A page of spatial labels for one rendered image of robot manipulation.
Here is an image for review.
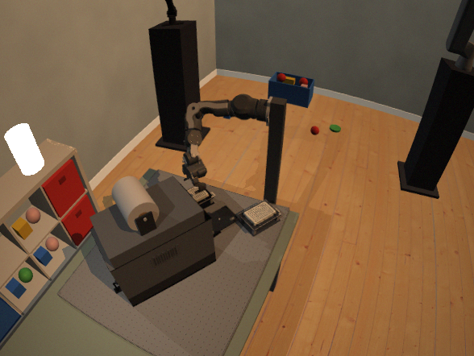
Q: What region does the beige cylinder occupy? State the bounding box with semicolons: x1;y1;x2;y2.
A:
111;176;160;231

